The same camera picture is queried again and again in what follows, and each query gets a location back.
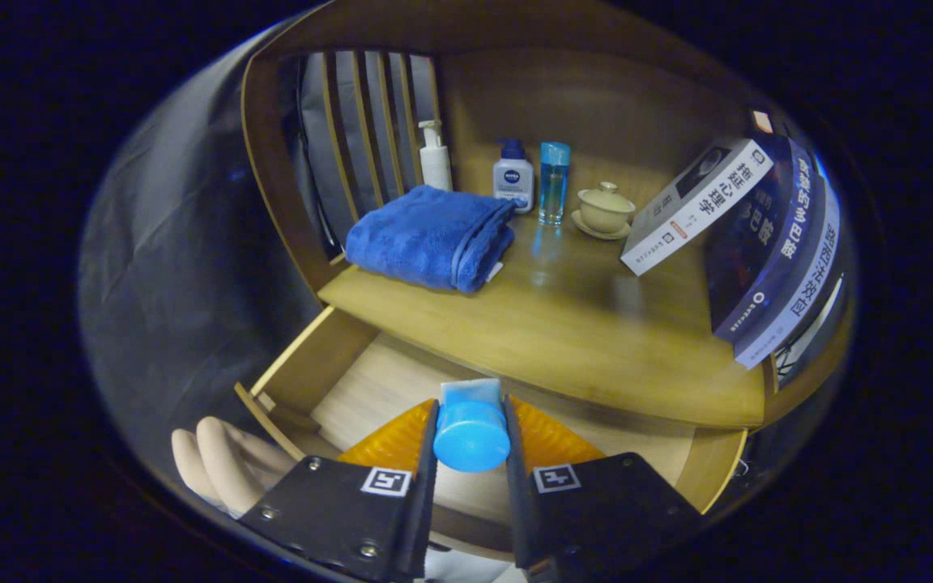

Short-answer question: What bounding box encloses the light purple book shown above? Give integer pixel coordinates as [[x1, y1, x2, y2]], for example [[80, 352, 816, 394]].
[[732, 174, 842, 370]]

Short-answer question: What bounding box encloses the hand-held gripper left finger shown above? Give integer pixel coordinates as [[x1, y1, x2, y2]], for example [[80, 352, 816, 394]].
[[238, 398, 441, 580]]

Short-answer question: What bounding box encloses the white bottle with blue cap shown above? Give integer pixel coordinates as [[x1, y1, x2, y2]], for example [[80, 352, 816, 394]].
[[492, 139, 535, 214]]

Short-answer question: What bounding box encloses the wooden countertop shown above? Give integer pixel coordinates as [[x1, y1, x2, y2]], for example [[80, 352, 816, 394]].
[[318, 206, 767, 430]]

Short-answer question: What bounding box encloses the wooden cabinet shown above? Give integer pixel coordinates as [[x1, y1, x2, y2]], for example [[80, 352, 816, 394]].
[[240, 0, 856, 430]]

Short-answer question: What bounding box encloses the beige lidded teacup with saucer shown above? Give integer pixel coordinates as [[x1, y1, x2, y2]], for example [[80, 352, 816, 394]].
[[571, 181, 637, 240]]

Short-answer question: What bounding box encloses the black backdrop cloth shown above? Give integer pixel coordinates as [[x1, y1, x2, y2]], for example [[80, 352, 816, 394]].
[[78, 24, 330, 503]]

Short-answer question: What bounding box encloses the white pump bottle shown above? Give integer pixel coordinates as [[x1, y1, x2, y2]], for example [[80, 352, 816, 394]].
[[418, 120, 454, 193]]

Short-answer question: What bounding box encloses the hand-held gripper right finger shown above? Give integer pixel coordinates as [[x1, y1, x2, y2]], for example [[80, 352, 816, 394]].
[[503, 394, 704, 582]]

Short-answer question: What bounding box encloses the blue folded towel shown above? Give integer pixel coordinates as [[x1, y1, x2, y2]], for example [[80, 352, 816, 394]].
[[344, 185, 518, 294]]

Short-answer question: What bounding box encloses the clear blue bottle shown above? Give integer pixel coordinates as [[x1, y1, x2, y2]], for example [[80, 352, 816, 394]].
[[538, 142, 572, 226]]

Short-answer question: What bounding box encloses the dark blue book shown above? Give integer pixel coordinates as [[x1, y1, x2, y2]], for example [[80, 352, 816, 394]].
[[705, 134, 816, 343]]

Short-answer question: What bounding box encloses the white book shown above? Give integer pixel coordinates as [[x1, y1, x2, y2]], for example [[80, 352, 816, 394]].
[[620, 138, 775, 277]]

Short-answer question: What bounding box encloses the blue capped tube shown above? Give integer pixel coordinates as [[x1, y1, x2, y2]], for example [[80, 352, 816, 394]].
[[432, 378, 512, 474]]

